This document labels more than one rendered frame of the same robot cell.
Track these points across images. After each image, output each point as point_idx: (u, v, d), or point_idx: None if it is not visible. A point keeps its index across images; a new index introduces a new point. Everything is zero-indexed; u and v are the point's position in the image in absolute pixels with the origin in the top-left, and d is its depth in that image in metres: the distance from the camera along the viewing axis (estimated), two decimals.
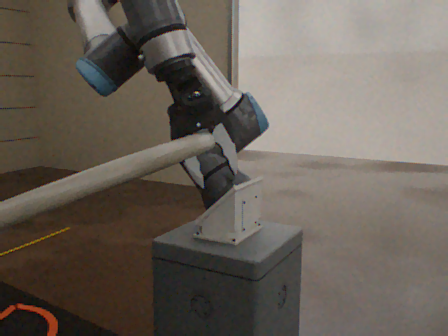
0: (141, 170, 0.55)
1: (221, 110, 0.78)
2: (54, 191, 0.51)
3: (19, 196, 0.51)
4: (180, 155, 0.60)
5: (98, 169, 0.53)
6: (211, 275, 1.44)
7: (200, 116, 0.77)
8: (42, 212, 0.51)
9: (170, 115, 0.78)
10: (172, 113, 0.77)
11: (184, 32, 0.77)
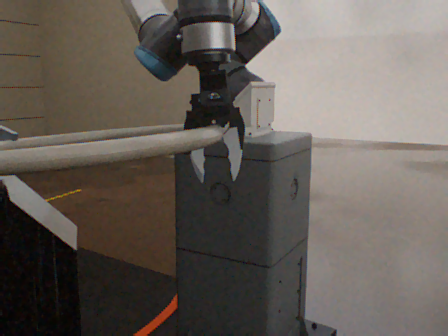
0: (130, 157, 0.56)
1: (240, 114, 0.76)
2: (40, 157, 0.53)
3: (8, 152, 0.53)
4: (175, 149, 0.60)
5: (88, 146, 0.54)
6: (230, 162, 1.57)
7: None
8: (25, 172, 0.54)
9: (190, 103, 0.77)
10: (192, 103, 0.76)
11: (228, 25, 0.74)
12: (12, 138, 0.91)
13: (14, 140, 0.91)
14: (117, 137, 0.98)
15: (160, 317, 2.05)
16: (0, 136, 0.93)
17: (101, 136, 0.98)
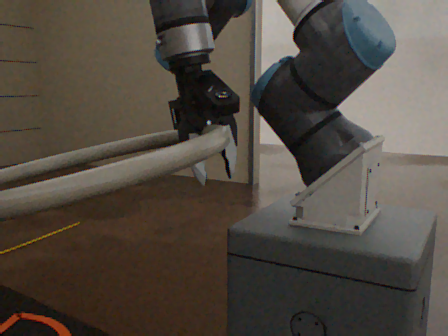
0: (194, 160, 0.54)
1: None
2: (117, 174, 0.47)
3: (77, 175, 0.46)
4: (220, 148, 0.59)
5: (159, 155, 0.50)
6: (329, 281, 0.92)
7: (211, 114, 0.76)
8: (99, 195, 0.47)
9: (181, 108, 0.75)
10: (185, 106, 0.74)
11: (209, 26, 0.75)
12: None
13: None
14: (73, 160, 0.89)
15: None
16: None
17: (55, 162, 0.88)
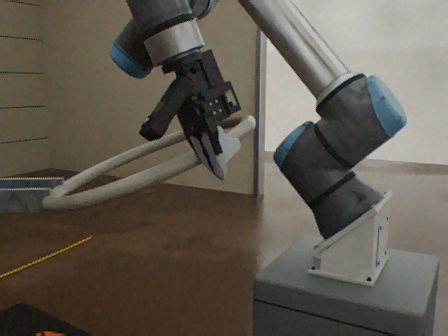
0: (247, 134, 0.90)
1: (206, 122, 0.72)
2: None
3: None
4: (254, 126, 0.96)
5: (232, 132, 0.86)
6: (345, 329, 1.05)
7: (191, 120, 0.75)
8: None
9: None
10: (177, 111, 0.78)
11: (163, 33, 0.70)
12: (61, 182, 1.06)
13: (63, 184, 1.07)
14: (127, 158, 1.22)
15: None
16: (46, 186, 1.06)
17: (114, 162, 1.20)
